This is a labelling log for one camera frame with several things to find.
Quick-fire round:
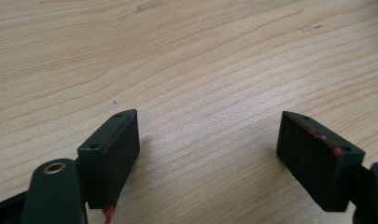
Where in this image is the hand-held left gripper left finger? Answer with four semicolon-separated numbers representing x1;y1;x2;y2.
77;108;141;224

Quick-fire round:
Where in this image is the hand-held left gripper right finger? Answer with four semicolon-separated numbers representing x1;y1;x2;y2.
275;110;366;213

